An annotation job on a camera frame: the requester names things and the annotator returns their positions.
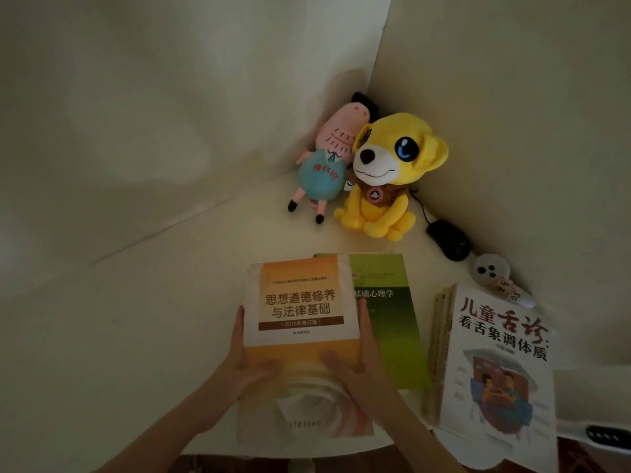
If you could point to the person's left thumb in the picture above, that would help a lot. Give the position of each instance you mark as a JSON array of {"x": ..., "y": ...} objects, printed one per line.
[{"x": 264, "y": 371}]

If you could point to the person's right hand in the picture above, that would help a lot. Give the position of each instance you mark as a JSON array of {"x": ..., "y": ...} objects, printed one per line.
[{"x": 369, "y": 389}]

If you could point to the white round device with dots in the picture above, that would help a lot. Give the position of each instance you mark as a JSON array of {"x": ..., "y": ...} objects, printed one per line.
[{"x": 490, "y": 270}]

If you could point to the black computer mouse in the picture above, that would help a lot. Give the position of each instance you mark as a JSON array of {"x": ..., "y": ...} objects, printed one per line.
[{"x": 449, "y": 239}]

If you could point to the green book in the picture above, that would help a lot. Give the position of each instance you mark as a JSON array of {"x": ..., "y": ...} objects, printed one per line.
[{"x": 394, "y": 330}]

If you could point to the small white patterned charm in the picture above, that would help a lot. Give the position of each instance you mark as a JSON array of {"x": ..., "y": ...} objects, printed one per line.
[{"x": 512, "y": 290}]

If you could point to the pink pig plush toy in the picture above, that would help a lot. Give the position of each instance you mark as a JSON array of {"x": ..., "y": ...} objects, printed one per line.
[{"x": 325, "y": 172}]

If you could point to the person's right forearm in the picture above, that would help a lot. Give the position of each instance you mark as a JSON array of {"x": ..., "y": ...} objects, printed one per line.
[{"x": 419, "y": 445}]

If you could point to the person's right thumb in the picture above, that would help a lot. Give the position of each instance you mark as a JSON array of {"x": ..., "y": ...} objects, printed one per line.
[{"x": 337, "y": 367}]

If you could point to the yellow dog plush toy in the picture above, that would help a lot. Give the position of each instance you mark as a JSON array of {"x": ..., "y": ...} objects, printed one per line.
[{"x": 389, "y": 157}]

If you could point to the person's left hand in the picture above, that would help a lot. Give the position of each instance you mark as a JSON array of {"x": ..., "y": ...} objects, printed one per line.
[{"x": 234, "y": 374}]

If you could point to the white band with black screen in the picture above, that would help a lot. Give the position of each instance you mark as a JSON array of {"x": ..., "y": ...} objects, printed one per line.
[{"x": 604, "y": 434}]

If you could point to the white illustrated book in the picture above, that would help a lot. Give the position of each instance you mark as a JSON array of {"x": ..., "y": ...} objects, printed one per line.
[{"x": 498, "y": 349}]

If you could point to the person's left forearm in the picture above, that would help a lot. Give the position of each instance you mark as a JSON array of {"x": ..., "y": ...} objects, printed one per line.
[{"x": 167, "y": 433}]

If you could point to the orange and white book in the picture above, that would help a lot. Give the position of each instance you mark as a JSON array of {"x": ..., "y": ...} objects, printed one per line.
[{"x": 300, "y": 300}]

